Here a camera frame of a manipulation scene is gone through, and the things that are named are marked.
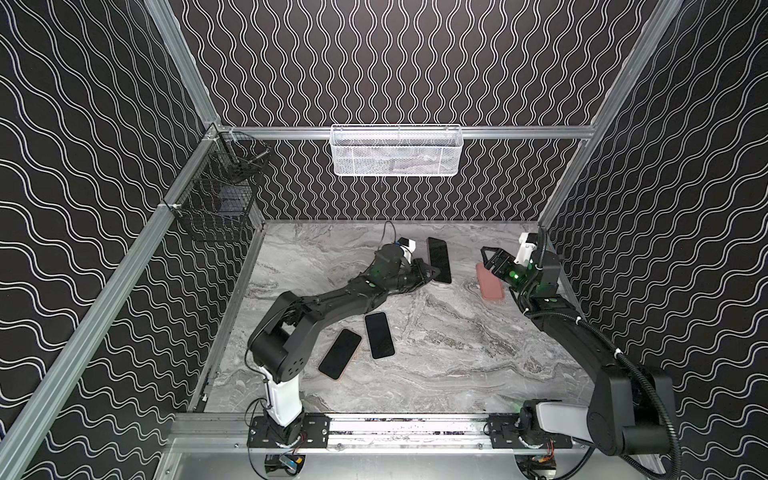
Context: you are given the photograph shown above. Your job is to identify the black smartphone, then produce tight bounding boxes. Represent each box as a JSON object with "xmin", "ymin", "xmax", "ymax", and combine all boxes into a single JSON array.
[{"xmin": 427, "ymin": 237, "xmax": 452, "ymax": 284}]

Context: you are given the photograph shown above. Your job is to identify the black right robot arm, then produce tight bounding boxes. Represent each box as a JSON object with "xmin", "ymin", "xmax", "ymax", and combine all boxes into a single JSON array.
[{"xmin": 481, "ymin": 247, "xmax": 681, "ymax": 462}]

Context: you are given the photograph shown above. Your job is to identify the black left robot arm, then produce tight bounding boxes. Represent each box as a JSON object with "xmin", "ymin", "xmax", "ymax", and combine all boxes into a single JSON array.
[{"xmin": 244, "ymin": 241, "xmax": 441, "ymax": 446}]

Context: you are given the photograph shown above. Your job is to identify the black phone middle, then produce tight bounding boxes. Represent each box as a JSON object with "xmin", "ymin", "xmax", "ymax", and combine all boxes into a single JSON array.
[{"xmin": 365, "ymin": 312, "xmax": 395, "ymax": 359}]

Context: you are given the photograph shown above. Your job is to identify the black phone pink case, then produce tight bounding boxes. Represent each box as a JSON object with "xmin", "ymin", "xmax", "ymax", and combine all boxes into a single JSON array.
[{"xmin": 318, "ymin": 329, "xmax": 362, "ymax": 380}]

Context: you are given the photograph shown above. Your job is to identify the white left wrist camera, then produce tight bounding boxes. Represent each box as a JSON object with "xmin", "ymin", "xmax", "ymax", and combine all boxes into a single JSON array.
[{"xmin": 397, "ymin": 237, "xmax": 416, "ymax": 264}]

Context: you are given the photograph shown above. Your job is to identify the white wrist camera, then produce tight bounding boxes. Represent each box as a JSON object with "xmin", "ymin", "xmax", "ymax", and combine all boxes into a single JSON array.
[
  {"xmin": 515, "ymin": 232, "xmax": 538, "ymax": 268},
  {"xmin": 397, "ymin": 237, "xmax": 416, "ymax": 264}
]

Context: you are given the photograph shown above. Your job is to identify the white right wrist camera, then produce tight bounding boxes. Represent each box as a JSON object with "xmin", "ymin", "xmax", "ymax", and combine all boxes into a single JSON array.
[{"xmin": 515, "ymin": 232, "xmax": 538, "ymax": 268}]

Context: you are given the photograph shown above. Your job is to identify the black corrugated cable conduit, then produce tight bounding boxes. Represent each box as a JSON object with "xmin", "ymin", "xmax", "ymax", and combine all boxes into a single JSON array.
[{"xmin": 575, "ymin": 317, "xmax": 684, "ymax": 480}]

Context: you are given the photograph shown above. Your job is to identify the white wire basket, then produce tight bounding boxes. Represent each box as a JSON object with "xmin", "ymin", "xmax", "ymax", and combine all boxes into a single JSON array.
[{"xmin": 329, "ymin": 124, "xmax": 464, "ymax": 177}]

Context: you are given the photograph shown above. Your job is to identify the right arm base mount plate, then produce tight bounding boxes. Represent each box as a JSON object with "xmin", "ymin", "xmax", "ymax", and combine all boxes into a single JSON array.
[{"xmin": 483, "ymin": 414, "xmax": 573, "ymax": 450}]

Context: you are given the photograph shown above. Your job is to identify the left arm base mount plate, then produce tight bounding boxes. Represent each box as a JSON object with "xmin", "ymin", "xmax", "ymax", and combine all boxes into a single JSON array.
[{"xmin": 247, "ymin": 413, "xmax": 331, "ymax": 449}]

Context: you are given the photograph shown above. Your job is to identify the black wire basket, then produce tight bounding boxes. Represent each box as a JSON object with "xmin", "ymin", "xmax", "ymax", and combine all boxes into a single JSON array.
[{"xmin": 172, "ymin": 130, "xmax": 272, "ymax": 244}]

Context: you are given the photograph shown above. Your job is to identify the aluminium front rail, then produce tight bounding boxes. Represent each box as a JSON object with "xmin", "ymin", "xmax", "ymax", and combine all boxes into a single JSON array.
[{"xmin": 166, "ymin": 413, "xmax": 586, "ymax": 455}]

